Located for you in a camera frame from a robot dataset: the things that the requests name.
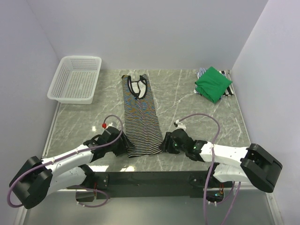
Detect striped clothes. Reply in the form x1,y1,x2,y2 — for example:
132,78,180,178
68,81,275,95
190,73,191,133
121,74,163,158

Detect green tank top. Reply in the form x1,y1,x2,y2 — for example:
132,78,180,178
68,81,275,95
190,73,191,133
195,66,233,104

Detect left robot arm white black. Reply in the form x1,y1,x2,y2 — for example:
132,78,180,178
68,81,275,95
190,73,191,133
8,126,134,209

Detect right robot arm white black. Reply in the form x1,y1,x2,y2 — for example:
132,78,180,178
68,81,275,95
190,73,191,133
159,129,283,193

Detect blue striped folded tank top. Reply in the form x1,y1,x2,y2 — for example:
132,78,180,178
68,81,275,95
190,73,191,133
194,67,229,100

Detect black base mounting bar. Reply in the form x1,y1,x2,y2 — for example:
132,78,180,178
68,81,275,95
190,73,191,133
66,170,235,200

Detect white plastic laundry basket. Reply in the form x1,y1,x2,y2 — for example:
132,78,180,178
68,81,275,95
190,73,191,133
47,55,102,105

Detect black white striped folded top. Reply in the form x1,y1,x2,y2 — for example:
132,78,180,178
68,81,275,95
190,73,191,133
219,70,234,97

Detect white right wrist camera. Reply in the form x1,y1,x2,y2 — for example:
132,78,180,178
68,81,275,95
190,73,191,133
173,119,187,131

